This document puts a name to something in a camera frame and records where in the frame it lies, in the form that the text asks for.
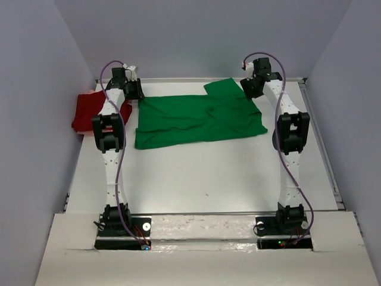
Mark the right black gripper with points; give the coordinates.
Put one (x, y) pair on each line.
(250, 93)

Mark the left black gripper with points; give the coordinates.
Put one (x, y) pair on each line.
(139, 94)

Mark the green t shirt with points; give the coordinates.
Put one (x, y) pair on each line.
(222, 113)

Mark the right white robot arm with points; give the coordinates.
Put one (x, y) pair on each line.
(289, 138)

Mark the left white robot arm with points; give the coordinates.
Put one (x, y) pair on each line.
(110, 138)

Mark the pink folded t shirt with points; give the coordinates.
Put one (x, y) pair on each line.
(92, 91)

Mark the red folded t shirt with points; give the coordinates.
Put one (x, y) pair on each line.
(88, 105)

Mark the white front platform board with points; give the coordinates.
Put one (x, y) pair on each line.
(206, 250)

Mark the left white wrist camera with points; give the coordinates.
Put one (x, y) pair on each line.
(131, 72)

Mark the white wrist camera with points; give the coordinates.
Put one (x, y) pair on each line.
(131, 72)
(248, 68)

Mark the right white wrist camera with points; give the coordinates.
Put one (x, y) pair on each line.
(248, 68)

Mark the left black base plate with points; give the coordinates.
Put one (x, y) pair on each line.
(117, 238)

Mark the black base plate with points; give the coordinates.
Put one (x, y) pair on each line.
(117, 238)
(271, 236)

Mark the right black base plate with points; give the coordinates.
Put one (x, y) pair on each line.
(271, 236)

